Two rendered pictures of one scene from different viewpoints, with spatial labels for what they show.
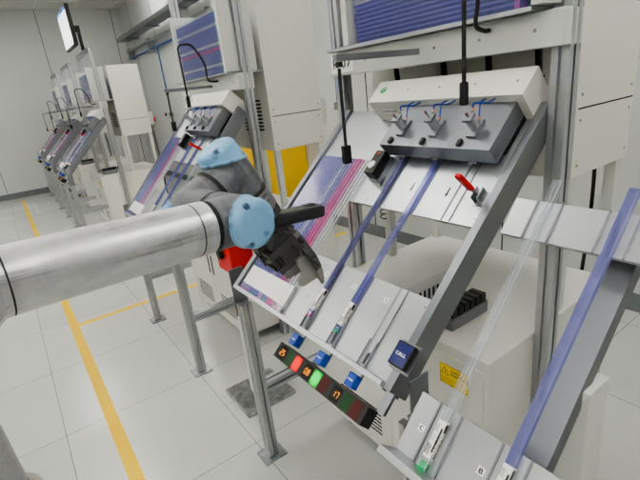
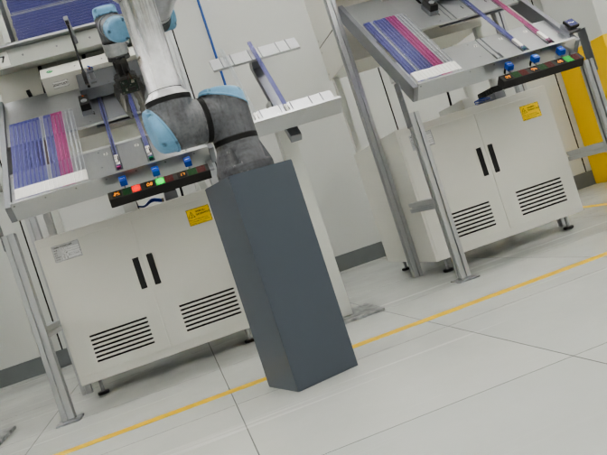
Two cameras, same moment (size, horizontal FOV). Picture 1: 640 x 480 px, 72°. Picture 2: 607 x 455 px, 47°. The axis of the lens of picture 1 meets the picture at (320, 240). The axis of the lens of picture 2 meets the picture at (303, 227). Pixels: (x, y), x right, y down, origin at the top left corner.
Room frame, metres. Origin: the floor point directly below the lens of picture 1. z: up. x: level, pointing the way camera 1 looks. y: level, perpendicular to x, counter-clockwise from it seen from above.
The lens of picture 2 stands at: (-0.42, 2.02, 0.40)
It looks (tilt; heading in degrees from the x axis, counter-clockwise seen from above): 1 degrees down; 293
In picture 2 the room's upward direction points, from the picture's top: 18 degrees counter-clockwise
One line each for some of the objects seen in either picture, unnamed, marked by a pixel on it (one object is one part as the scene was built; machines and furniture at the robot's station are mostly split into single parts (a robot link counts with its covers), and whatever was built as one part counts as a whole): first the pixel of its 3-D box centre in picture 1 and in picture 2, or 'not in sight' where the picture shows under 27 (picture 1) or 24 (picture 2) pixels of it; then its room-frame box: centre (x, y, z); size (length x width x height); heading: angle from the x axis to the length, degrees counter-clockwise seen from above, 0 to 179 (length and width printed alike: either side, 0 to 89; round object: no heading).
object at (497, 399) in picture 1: (454, 357); (154, 287); (1.34, -0.44, 0.31); 0.70 x 0.65 x 0.62; 34
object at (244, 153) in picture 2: not in sight; (241, 155); (0.37, 0.39, 0.60); 0.15 x 0.15 x 0.10
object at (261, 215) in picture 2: not in sight; (280, 275); (0.37, 0.39, 0.27); 0.18 x 0.18 x 0.55; 50
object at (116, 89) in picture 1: (115, 140); not in sight; (5.24, 2.20, 0.95); 1.36 x 0.82 x 1.90; 124
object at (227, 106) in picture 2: not in sight; (224, 113); (0.38, 0.39, 0.72); 0.13 x 0.12 x 0.14; 43
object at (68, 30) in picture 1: (72, 30); not in sight; (5.16, 2.32, 2.10); 0.58 x 0.14 x 0.41; 34
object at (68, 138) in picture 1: (92, 137); not in sight; (6.44, 3.01, 0.95); 1.37 x 0.82 x 1.90; 124
